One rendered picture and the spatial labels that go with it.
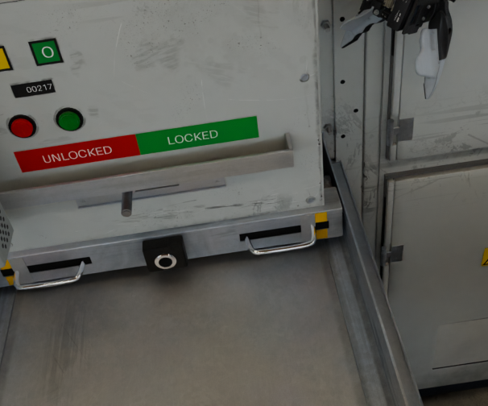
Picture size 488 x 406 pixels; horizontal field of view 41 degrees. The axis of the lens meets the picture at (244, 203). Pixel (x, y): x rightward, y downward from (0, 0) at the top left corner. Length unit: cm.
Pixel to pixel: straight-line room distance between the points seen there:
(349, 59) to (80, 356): 60
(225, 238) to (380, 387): 31
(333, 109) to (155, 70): 40
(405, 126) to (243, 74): 40
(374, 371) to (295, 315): 14
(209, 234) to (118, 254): 14
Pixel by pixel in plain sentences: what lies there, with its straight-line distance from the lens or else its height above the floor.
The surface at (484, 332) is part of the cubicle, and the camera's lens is 167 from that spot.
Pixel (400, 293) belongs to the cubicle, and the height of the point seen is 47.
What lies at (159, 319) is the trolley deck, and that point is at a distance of 97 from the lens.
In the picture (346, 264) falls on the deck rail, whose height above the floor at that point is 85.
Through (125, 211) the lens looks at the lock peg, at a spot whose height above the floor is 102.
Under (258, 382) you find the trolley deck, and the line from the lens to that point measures 88.
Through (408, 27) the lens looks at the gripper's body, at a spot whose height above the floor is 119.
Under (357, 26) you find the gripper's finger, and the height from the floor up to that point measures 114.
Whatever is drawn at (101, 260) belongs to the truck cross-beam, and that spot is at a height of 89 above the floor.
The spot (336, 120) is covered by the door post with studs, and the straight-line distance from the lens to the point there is 112.
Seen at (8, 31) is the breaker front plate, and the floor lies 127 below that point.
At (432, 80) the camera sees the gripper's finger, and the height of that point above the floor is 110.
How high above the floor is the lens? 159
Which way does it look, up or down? 42 degrees down
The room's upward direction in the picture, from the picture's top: 8 degrees counter-clockwise
